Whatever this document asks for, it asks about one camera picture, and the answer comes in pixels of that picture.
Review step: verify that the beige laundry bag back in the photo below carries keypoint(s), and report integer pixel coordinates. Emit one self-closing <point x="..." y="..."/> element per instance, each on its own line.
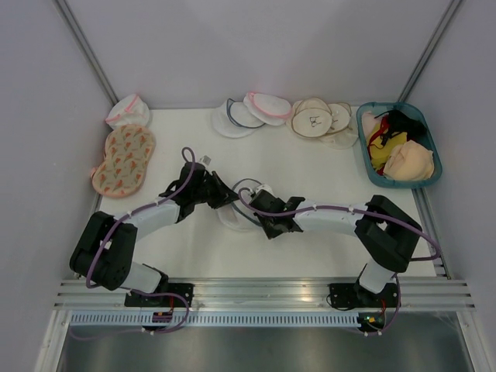
<point x="343" y="132"/>

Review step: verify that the blue-trimmed white mesh laundry bag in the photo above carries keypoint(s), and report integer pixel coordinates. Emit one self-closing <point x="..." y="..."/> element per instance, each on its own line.
<point x="235" y="215"/>

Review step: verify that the pink-trimmed mesh bag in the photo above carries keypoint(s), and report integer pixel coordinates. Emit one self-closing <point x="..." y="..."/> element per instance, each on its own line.
<point x="269" y="109"/>
<point x="130" y="110"/>

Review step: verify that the peach bra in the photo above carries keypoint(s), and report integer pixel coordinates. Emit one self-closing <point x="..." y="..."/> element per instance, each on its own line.
<point x="410" y="161"/>

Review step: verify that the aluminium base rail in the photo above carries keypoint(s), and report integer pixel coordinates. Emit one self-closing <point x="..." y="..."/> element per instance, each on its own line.
<point x="418" y="294"/>

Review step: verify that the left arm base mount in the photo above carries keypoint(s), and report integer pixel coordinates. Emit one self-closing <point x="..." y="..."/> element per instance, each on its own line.
<point x="174" y="295"/>

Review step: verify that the yellow bra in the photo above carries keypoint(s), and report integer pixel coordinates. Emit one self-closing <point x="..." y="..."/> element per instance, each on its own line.
<point x="380" y="146"/>

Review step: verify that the teal plastic basket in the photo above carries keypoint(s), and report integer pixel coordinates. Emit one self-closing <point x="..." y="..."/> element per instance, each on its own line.
<point x="377" y="177"/>

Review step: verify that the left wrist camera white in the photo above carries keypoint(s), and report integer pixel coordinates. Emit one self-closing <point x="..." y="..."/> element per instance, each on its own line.
<point x="205" y="161"/>

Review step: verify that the beige laundry bag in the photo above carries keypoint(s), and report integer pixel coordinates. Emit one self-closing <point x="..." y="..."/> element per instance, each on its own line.
<point x="343" y="132"/>
<point x="311" y="118"/>

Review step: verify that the white slotted cable duct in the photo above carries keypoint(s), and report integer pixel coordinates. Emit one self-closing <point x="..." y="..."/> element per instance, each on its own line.
<point x="231" y="319"/>

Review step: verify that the pale pink bra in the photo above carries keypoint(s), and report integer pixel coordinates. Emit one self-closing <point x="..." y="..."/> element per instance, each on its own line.
<point x="371" y="124"/>

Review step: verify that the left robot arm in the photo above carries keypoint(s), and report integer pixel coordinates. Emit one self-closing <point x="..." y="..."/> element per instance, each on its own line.
<point x="104" y="253"/>

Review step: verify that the right corner aluminium profile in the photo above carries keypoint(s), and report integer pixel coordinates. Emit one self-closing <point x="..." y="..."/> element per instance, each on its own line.
<point x="442" y="26"/>

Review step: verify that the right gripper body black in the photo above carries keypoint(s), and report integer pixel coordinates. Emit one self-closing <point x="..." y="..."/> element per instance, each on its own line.
<point x="271" y="229"/>

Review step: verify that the black bra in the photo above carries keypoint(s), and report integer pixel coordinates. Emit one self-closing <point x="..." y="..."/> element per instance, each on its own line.
<point x="399" y="122"/>

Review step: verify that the corner aluminium profile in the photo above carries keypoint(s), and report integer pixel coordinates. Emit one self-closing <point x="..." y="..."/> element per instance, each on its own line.
<point x="65" y="11"/>
<point x="442" y="26"/>

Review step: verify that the floral patterned laundry bag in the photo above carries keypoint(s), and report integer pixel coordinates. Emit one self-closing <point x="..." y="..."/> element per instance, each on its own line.
<point x="127" y="154"/>

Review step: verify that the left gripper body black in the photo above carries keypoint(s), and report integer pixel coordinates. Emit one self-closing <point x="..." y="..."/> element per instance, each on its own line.
<point x="208" y="191"/>

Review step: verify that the left corner aluminium profile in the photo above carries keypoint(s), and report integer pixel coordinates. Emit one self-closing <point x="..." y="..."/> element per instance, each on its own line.
<point x="65" y="11"/>

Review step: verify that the beige laundry bag front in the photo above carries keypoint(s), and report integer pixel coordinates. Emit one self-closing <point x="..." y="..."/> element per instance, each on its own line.
<point x="311" y="118"/>

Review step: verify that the blue-trimmed mesh bag centre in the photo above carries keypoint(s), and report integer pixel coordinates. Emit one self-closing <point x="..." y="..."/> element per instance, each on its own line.
<point x="233" y="120"/>

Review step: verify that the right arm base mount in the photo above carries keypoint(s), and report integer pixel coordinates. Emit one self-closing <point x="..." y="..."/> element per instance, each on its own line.
<point x="343" y="296"/>

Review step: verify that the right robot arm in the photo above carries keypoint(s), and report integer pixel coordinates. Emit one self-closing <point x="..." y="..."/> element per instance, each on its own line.
<point x="386" y="232"/>

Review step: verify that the pink-trimmed mesh bag centre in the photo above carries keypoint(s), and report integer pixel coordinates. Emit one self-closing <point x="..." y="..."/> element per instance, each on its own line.
<point x="269" y="109"/>

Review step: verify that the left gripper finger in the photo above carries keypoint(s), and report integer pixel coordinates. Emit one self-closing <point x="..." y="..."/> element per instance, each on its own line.
<point x="226" y="197"/>
<point x="220" y="185"/>

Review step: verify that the pink-trimmed mesh bag left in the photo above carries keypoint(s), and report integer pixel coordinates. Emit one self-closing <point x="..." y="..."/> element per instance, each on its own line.
<point x="130" y="110"/>

